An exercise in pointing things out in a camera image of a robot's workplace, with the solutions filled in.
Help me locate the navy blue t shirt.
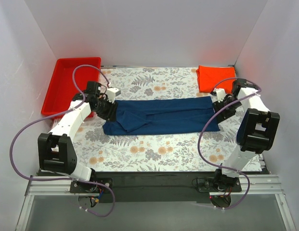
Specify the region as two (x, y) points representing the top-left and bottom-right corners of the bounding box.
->
(103, 96), (214, 136)

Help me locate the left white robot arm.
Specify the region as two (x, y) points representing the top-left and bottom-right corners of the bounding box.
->
(38, 81), (121, 193)

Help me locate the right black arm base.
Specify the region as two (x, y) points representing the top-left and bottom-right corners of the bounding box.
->
(191, 178), (242, 193)

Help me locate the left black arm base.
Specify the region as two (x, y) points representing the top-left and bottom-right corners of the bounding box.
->
(69, 178), (113, 193)

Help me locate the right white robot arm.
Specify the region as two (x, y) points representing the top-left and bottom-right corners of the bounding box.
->
(211, 78), (280, 192)

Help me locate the folded orange t shirt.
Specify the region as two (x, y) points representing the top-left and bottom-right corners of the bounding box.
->
(196, 65), (236, 93)

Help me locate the floral patterned table mat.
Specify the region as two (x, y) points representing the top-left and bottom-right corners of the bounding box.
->
(40, 66), (263, 172)

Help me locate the red plastic tray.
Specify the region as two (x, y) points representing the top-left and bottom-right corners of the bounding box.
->
(41, 57), (101, 116)

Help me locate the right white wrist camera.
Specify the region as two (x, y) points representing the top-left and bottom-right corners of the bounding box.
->
(210, 88), (226, 102)

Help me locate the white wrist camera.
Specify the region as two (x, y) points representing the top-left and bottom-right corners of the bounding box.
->
(105, 88), (121, 103)
(210, 88), (226, 102)

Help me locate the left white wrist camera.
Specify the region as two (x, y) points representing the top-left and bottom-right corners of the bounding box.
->
(105, 88), (121, 103)

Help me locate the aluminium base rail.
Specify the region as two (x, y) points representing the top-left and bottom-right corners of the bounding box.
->
(24, 175), (79, 196)

